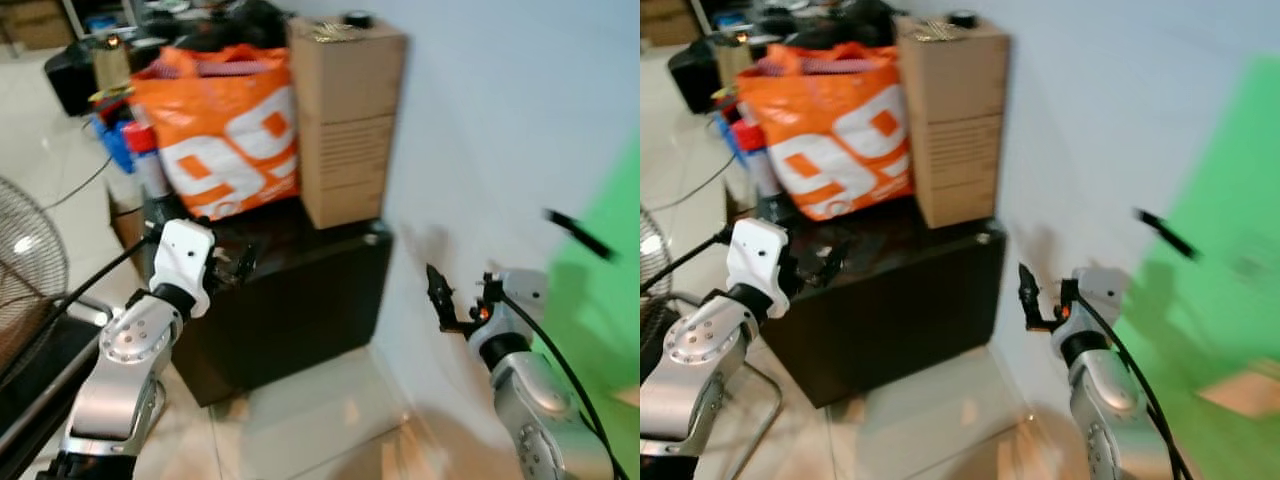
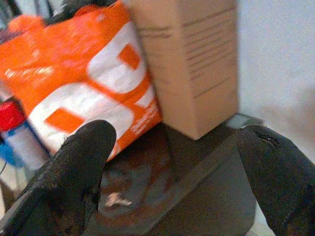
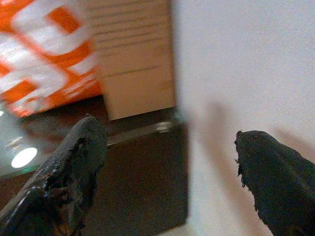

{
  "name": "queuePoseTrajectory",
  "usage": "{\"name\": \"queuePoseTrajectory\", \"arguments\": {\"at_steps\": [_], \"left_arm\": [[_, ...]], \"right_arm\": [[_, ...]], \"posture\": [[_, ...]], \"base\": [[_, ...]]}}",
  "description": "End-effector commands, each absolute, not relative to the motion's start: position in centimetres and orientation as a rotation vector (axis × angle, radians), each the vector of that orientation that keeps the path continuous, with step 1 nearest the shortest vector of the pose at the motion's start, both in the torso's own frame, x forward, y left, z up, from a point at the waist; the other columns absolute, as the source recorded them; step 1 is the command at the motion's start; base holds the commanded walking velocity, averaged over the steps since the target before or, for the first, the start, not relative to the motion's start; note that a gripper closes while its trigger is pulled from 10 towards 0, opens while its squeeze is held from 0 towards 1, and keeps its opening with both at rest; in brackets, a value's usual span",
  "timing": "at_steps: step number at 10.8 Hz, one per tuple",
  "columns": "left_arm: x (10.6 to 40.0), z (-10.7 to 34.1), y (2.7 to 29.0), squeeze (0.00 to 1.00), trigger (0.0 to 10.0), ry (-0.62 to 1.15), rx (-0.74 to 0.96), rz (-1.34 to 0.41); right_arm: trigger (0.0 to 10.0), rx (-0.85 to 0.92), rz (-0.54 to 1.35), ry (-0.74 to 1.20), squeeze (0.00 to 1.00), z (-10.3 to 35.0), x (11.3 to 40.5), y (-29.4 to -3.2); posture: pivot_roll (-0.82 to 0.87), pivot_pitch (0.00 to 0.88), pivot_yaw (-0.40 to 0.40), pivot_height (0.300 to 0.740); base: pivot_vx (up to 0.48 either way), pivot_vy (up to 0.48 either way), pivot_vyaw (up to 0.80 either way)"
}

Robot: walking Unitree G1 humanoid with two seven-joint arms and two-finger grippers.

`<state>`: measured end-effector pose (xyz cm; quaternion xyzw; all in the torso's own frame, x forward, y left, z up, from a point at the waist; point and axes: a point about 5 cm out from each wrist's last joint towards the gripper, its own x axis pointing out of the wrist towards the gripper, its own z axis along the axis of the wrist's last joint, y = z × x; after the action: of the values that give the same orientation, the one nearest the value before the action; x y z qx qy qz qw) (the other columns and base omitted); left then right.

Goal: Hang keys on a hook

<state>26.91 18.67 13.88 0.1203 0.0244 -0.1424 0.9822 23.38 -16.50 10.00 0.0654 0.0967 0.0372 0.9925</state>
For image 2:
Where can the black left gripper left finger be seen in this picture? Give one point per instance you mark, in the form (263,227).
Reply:
(64,177)

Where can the black rubbish bag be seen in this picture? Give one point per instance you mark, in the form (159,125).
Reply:
(73,9)

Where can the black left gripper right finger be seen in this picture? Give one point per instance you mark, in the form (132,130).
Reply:
(283,186)

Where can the large brown cardboard box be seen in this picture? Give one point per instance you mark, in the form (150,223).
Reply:
(192,73)

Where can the black glass table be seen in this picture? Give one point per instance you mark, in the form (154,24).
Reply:
(172,186)

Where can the silver keys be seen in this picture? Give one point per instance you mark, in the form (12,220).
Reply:
(115,199)

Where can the orange white shopping bag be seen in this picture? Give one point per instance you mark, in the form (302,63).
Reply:
(73,68)

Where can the red capped spray can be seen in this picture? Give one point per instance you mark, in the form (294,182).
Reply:
(14,123)

